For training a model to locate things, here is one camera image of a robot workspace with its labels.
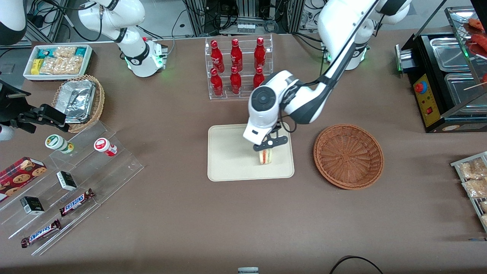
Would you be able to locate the red lid white bottle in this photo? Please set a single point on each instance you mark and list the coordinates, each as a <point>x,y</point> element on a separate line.
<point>104,146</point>

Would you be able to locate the Snickers bar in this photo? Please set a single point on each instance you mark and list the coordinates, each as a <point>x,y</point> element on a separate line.
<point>41,233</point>
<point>76,202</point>

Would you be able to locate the white power strip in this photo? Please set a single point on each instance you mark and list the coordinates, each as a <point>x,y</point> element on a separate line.
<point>246,27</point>

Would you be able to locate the brown wicker basket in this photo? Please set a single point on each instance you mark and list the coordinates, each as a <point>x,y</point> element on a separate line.
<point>348,156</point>

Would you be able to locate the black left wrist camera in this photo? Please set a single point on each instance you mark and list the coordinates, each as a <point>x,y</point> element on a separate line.
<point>276,128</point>

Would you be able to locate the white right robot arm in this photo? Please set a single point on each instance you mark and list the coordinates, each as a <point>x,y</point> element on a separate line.
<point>140,57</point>

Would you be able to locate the stacked foil containers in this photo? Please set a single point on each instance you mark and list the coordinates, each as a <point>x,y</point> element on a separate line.
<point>78,99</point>

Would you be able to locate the small black box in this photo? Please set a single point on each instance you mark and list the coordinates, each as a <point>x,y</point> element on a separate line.
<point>66,180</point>
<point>32,205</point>

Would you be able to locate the red cola bottle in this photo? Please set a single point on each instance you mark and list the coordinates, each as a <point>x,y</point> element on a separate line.
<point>258,78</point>
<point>236,53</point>
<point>216,83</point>
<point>235,82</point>
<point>216,55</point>
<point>260,51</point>

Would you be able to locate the steel warmer pan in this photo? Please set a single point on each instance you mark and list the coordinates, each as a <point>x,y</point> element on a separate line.
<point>449,55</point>
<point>462,93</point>

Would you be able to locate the teal snack packet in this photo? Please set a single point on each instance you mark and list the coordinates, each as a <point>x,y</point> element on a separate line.
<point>45,53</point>
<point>80,51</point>

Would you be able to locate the red sausages on skewers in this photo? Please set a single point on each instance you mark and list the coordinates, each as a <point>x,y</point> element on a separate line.
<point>480,40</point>

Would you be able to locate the clear acrylic bottle rack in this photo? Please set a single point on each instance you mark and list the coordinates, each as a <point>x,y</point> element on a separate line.
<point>239,97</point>

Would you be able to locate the black hot food warmer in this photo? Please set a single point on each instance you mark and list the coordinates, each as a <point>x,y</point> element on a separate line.
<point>428,99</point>

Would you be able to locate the triangle sandwich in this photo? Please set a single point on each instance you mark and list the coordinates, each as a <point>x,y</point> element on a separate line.
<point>266,156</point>

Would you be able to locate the white snack bin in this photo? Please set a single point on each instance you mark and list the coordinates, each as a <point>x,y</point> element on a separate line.
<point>28,74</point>

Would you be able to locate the cream plastic tray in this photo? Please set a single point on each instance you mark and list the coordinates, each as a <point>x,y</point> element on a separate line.
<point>232,156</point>

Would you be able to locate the light wicker basket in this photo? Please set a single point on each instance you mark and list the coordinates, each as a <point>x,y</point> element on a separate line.
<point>99,102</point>

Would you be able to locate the yellow snack packet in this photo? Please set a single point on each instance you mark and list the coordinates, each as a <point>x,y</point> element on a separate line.
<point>36,66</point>

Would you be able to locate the clear bag of snacks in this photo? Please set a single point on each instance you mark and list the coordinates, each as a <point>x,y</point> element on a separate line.
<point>475,188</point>
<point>473,169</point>

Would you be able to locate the red cookie box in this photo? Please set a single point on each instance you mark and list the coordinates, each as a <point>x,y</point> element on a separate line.
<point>19,175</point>

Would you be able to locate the clear bag of crackers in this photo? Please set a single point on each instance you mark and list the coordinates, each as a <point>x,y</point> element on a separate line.
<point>62,65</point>

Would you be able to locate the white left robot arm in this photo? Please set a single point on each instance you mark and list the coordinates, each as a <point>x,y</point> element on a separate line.
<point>304,101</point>

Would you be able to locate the green lid white bottle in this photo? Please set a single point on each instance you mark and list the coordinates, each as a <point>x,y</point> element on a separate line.
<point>58,143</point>

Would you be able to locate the small grey device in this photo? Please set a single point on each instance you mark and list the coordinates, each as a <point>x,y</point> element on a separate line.
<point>248,271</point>

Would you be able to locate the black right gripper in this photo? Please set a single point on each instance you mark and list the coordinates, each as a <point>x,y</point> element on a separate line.
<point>8,103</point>

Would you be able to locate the clear acrylic stepped stand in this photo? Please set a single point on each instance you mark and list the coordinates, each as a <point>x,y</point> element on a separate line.
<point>110,171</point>

